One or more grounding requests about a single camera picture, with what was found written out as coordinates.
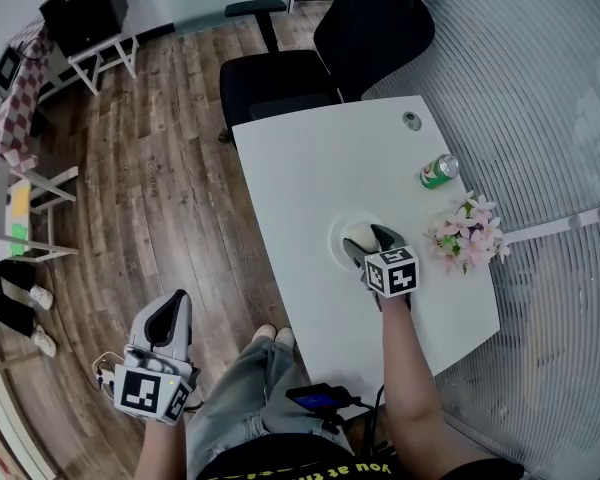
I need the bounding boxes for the black device with blue screen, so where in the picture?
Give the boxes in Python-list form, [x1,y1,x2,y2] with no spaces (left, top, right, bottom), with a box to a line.
[285,382,354,412]

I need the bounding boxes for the yellow paper sheet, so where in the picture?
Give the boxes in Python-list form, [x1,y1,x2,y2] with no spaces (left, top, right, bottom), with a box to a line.
[10,182,32,218]

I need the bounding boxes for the white power strip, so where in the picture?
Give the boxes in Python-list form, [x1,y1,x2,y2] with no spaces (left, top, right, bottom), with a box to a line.
[93,362,116,389]

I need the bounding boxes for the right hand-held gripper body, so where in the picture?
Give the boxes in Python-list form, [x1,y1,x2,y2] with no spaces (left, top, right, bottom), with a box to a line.
[363,245,421,312]

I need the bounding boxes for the white stool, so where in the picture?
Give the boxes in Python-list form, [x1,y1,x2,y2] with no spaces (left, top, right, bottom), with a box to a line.
[67,35,140,97]

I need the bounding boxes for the person's right forearm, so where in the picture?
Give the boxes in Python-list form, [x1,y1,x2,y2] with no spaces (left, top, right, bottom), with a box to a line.
[379,295,481,474]

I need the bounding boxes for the small cream round object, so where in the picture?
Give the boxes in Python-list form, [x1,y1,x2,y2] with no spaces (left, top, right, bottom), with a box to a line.
[344,221,381,253]

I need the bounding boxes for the checkered tablecloth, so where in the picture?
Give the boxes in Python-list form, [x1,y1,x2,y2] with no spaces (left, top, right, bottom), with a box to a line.
[0,17,56,174]

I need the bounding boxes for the person's black t-shirt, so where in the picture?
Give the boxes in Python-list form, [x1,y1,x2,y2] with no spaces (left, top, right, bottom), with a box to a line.
[194,432,526,480]

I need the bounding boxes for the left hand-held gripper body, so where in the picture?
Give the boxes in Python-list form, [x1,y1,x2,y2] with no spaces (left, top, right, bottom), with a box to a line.
[112,345,201,425]

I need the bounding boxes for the pink flower bouquet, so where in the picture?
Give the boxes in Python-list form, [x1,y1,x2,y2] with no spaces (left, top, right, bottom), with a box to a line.
[423,191,511,275]

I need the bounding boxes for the white plate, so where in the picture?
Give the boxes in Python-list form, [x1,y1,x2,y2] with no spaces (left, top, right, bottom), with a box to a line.
[328,210,386,272]

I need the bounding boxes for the black mini fridge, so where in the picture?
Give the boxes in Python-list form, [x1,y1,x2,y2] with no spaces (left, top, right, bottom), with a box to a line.
[38,0,130,59]

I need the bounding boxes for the person's legs in grey trousers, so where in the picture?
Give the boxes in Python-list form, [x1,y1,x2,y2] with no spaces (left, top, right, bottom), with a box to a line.
[185,324,354,480]

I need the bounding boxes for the green drink can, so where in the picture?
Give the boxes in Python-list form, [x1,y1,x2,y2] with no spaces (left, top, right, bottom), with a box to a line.
[419,153,460,191]

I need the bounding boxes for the green paper sheet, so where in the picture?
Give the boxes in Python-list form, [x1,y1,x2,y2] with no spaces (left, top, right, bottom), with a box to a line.
[9,222,29,257]

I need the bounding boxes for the black office chair with headrest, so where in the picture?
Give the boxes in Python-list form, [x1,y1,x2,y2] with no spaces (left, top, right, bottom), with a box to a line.
[218,0,439,142]

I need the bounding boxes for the white countertop appliance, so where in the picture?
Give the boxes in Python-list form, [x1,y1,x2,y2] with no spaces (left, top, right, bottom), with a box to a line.
[0,45,24,119]

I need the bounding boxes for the person's left forearm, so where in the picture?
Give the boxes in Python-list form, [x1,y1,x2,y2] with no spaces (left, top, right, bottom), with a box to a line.
[133,415,189,480]

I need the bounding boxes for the white table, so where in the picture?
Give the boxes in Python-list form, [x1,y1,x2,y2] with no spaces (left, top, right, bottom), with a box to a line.
[231,95,502,409]

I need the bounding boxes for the white cable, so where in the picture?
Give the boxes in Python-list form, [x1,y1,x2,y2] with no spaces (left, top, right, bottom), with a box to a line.
[92,350,131,394]

